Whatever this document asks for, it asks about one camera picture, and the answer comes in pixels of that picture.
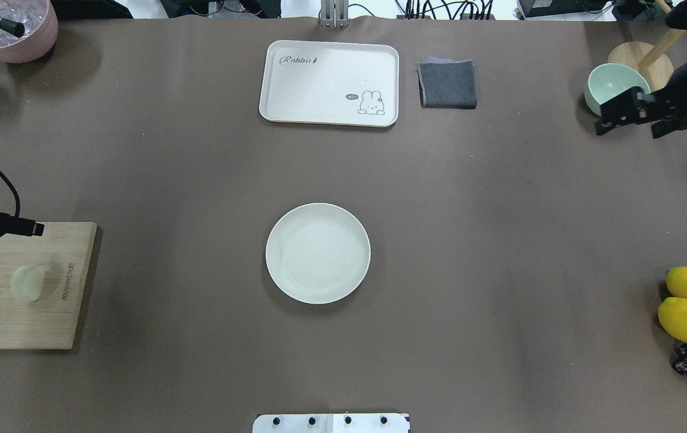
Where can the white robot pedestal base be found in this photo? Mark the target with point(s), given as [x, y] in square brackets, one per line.
[333, 422]

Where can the white steamed bun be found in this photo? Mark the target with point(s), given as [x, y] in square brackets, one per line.
[28, 282]

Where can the yellow lemon front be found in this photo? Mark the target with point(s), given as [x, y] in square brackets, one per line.
[672, 316]

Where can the pink bowl with ice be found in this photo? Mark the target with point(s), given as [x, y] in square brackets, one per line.
[28, 30]

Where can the wooden mug tree stand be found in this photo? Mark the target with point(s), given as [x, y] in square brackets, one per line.
[643, 57]

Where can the white round plate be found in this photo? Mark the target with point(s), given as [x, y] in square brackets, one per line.
[318, 253]

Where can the mint green bowl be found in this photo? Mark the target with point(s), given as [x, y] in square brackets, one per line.
[607, 81]

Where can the bamboo cutting board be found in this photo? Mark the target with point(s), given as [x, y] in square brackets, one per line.
[51, 322]

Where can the grey folded cloth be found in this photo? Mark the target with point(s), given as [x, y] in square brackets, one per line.
[447, 84]

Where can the aluminium frame post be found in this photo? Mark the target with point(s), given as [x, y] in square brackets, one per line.
[334, 14]

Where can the cream rabbit tray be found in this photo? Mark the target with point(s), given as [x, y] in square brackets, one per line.
[330, 83]

